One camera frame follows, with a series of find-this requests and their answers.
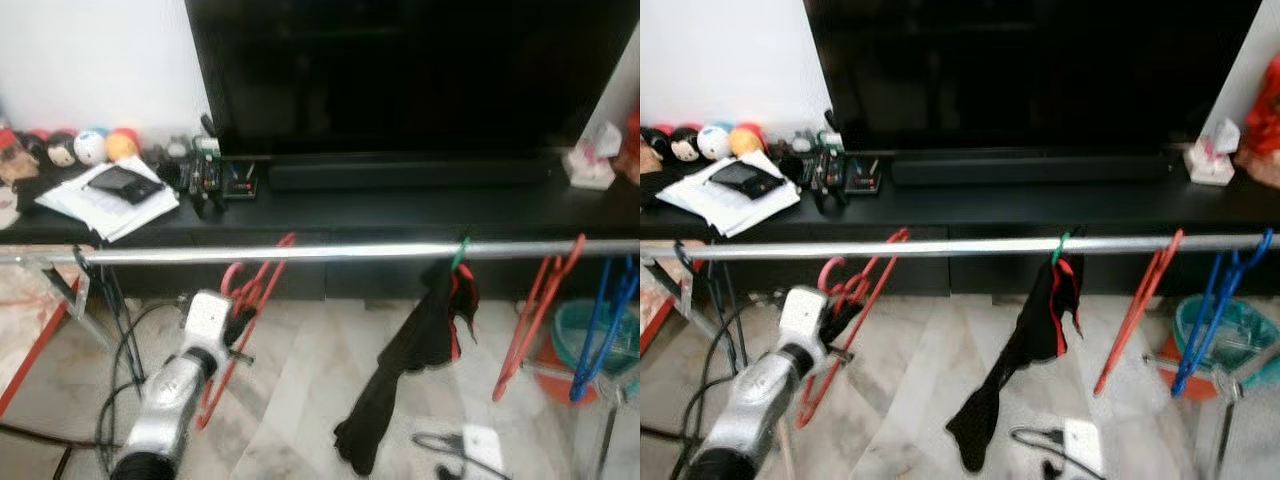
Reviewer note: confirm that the black desk box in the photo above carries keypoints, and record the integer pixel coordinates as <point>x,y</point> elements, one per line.
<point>862,180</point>
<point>240,185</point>

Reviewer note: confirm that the blue plastic hanger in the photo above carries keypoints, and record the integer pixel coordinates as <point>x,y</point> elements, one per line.
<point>1180,385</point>
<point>578,390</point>

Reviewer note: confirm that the black shirt with red trim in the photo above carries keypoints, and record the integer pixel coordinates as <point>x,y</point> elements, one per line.
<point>400,350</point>
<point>1020,340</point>

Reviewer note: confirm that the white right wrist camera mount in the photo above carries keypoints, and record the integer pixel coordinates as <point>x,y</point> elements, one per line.
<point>1082,440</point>
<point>483,445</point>

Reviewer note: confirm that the green plastic hanger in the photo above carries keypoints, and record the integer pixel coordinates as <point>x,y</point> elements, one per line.
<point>460,255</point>
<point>1060,250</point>

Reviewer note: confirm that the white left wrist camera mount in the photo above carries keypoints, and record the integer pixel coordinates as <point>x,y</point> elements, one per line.
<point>207,315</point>
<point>803,312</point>

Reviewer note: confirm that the large black flat television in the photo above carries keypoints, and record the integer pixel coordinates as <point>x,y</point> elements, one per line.
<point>1030,70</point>
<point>400,70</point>

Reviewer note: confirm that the black wallet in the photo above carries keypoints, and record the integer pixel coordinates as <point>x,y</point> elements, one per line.
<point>745,178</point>
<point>120,185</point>

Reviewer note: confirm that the pink marble folding table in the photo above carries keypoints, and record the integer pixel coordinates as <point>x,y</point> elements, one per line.
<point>655,300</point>
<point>25,310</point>

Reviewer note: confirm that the red bucket with teal bag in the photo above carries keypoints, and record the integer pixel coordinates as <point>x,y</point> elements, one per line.
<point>565,335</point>
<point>1250,330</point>

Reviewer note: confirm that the red plastic hanger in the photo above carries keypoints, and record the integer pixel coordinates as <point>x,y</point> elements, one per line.
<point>499,392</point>
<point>1099,388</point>

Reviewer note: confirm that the small black stand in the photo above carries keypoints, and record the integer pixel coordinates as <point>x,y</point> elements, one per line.
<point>207,205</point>
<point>828,200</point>

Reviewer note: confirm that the pink plastic hanger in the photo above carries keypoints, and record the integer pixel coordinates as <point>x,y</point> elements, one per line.
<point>287,243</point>
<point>903,236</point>

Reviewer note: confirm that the white round plush toy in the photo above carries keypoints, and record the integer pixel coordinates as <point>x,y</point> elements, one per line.
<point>90,148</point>
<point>714,143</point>

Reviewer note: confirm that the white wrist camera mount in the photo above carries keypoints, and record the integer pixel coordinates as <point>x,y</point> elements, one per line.
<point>207,315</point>
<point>803,312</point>
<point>483,445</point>
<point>1082,440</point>

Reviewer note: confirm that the white paper stack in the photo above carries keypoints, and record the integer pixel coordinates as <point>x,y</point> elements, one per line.
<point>700,200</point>
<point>80,205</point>

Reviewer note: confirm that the black remote control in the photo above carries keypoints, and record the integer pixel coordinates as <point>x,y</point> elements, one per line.
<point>815,170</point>
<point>832,170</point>
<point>212,175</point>
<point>195,175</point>

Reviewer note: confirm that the small green white box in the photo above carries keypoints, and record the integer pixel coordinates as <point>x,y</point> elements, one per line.
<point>207,148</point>
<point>829,143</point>

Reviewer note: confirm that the white pink tissue pack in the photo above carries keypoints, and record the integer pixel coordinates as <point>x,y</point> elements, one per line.
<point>590,170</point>
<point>1210,165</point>

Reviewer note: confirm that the long black soundbar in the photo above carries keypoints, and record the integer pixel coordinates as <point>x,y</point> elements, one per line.
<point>400,175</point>
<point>1030,170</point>

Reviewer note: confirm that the orange round plush toy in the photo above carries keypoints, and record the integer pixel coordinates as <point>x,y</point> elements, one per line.
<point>122,145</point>
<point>746,140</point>

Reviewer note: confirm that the dark round plush toy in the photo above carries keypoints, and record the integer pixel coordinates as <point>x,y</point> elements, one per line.
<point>685,147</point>
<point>60,150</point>

